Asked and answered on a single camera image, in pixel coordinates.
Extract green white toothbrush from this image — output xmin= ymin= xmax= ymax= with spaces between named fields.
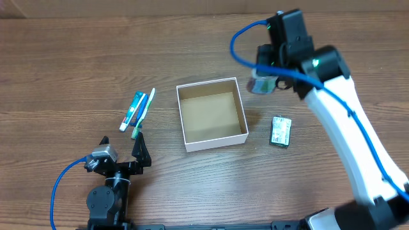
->
xmin=131 ymin=88 xmax=156 ymax=139

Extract clear pump soap bottle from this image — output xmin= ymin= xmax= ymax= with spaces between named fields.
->
xmin=246 ymin=68 xmax=278 ymax=95

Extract white cardboard box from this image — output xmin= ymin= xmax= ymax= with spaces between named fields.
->
xmin=176 ymin=77 xmax=249 ymax=152

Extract green white soap packet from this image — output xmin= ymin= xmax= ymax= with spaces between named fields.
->
xmin=269 ymin=116 xmax=292 ymax=148

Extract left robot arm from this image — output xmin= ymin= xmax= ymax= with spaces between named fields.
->
xmin=84 ymin=132 xmax=151 ymax=229

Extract white teal toothpaste tube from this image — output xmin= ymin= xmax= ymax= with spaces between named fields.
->
xmin=119 ymin=91 xmax=146 ymax=132

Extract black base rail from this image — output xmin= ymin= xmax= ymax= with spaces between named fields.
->
xmin=77 ymin=220 xmax=309 ymax=230

